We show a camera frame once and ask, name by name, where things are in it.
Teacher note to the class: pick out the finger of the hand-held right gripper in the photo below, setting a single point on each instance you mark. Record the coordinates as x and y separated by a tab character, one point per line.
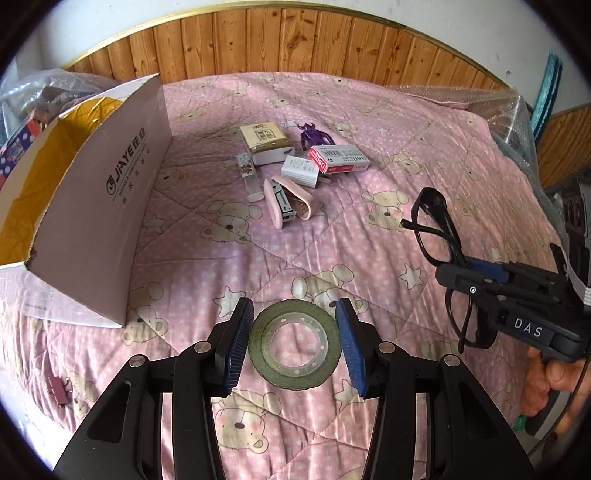
457	279
489	271

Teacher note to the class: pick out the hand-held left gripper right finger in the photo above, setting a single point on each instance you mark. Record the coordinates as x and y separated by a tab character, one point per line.
349	351

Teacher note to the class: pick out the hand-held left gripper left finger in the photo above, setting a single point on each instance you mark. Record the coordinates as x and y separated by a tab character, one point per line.
238	347

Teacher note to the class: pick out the green tape roll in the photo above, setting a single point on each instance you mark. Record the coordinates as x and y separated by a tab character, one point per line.
263	333

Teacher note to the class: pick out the black glasses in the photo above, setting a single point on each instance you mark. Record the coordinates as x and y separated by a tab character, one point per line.
436	203

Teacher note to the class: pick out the pink stapler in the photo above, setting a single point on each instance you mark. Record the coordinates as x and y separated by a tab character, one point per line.
302	196

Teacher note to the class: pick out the red and white staple box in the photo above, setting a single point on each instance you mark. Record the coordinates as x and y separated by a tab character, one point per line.
339	159

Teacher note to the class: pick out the clear plastic tube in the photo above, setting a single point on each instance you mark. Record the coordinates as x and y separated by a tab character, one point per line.
247	175

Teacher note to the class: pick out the white charger adapter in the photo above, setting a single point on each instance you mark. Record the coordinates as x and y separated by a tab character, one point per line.
300	170

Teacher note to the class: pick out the white cardboard box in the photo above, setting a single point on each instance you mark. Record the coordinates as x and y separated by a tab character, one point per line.
92	207

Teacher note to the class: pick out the person's right hand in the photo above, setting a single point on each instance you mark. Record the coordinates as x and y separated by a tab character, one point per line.
561	376

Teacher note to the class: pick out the pink bear-print quilt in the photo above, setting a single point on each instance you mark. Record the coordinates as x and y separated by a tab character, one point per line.
369	230

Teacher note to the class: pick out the black plastic device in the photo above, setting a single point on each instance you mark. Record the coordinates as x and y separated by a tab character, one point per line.
577	217

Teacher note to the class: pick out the bubble wrap sheet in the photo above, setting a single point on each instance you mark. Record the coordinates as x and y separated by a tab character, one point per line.
508	120
69	87

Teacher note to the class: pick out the pink binder clip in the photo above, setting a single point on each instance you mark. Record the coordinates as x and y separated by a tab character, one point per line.
56	387

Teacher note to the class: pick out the purple toy figure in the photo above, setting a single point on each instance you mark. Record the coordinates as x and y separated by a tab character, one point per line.
316	136

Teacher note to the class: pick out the small tissue pack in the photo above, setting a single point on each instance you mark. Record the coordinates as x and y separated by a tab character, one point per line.
265	138

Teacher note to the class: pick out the colourful toy box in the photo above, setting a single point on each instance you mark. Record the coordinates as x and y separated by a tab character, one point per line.
18	147

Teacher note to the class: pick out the wooden panel headboard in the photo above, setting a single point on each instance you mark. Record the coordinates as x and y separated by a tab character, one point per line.
277	41

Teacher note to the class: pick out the teal plastic frame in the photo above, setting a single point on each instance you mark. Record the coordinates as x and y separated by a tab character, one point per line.
547	92

